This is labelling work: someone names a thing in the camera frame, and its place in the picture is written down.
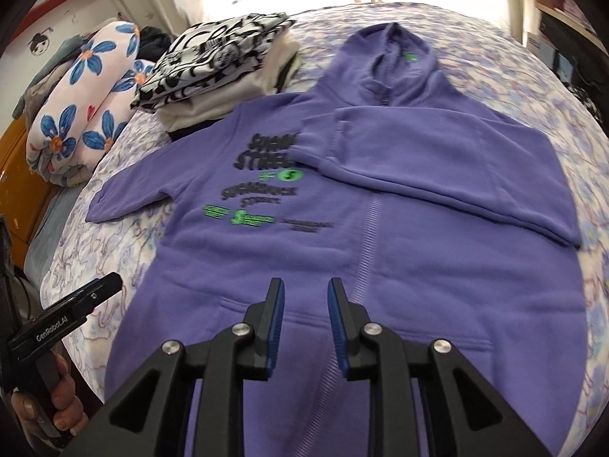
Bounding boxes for person's left hand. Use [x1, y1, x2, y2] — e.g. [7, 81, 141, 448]
[12, 352, 85, 435]

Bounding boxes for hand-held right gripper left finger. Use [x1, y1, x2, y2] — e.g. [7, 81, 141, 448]
[64, 278, 286, 457]

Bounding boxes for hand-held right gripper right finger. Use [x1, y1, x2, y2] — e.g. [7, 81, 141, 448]
[327, 277, 553, 457]

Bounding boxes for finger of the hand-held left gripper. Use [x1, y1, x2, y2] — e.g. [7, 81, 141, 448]
[71, 273, 124, 318]

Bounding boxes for orange wooden cabinet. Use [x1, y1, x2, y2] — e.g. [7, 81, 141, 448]
[0, 114, 59, 259]

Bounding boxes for floral purple bedsheet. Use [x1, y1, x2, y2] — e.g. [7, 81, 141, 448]
[24, 2, 609, 457]

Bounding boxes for purple hoodie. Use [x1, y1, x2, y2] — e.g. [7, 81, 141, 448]
[87, 22, 588, 457]

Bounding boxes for white blue floral blanket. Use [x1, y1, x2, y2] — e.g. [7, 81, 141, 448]
[26, 20, 159, 186]

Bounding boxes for black speckled bag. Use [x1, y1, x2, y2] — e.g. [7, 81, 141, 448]
[565, 70, 601, 121]

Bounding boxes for cartoon face wall sticker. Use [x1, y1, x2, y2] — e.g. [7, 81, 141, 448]
[26, 26, 54, 59]

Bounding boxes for black white patterned folded garment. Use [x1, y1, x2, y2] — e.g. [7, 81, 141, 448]
[131, 13, 297, 113]

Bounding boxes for cream folded garment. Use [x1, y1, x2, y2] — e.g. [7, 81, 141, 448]
[157, 38, 301, 130]

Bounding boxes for dark cloth pile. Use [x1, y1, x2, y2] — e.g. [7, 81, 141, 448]
[137, 26, 178, 66]

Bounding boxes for light green folded garment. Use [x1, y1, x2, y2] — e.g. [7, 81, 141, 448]
[278, 52, 303, 94]

